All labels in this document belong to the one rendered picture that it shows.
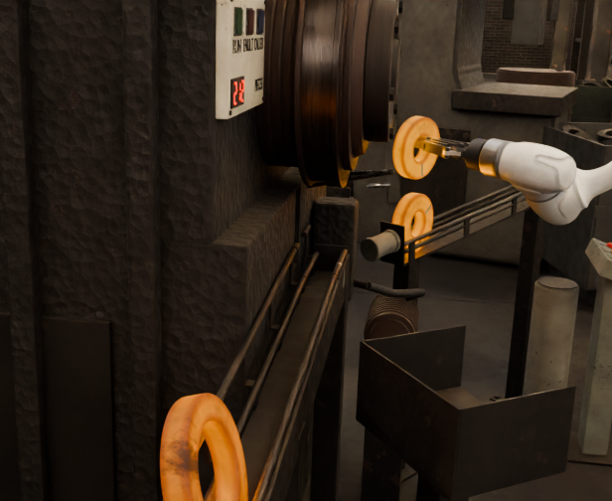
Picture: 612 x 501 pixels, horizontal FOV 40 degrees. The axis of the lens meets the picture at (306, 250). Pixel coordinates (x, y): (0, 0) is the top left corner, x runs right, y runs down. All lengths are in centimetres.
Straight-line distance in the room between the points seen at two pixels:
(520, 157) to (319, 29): 65
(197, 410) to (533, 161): 117
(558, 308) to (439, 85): 217
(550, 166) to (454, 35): 249
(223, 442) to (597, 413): 170
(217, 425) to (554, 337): 155
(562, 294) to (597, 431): 45
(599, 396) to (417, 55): 233
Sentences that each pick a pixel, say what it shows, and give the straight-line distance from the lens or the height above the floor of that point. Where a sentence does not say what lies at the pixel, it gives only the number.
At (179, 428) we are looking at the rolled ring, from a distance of 95.
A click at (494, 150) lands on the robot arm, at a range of 200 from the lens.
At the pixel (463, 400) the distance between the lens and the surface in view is 145.
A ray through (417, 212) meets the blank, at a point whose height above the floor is 73.
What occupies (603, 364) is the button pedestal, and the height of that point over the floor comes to 29.
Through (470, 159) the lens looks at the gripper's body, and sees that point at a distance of 203.
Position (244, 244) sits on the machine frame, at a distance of 130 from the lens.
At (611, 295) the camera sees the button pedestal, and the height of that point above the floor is 50.
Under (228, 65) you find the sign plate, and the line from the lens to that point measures 127.
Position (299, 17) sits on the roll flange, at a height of 121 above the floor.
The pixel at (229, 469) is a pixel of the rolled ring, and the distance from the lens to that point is 108.
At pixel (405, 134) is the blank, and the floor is 94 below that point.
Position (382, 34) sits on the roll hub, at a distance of 158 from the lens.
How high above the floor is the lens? 121
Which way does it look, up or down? 15 degrees down
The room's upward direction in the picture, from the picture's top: 2 degrees clockwise
